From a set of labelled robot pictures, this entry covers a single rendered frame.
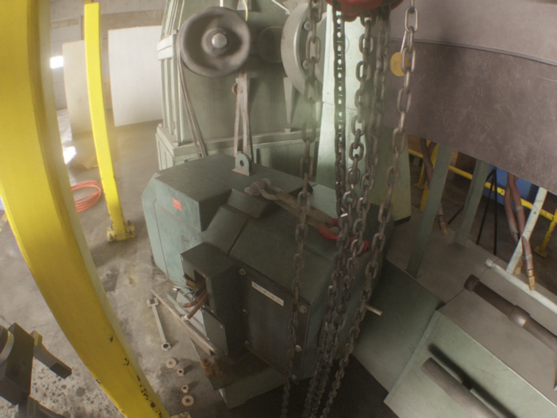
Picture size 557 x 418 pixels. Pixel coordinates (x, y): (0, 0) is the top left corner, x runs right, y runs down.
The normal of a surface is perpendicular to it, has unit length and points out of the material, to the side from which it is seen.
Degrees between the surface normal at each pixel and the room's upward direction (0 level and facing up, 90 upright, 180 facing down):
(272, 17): 90
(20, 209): 90
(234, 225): 45
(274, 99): 90
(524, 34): 78
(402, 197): 72
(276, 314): 90
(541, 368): 0
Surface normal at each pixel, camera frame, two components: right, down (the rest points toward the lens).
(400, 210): 0.48, 0.13
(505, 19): -0.84, 0.02
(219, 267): 0.03, -0.88
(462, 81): -0.87, 0.21
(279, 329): -0.65, 0.33
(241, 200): -0.47, -0.34
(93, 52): 0.49, 0.42
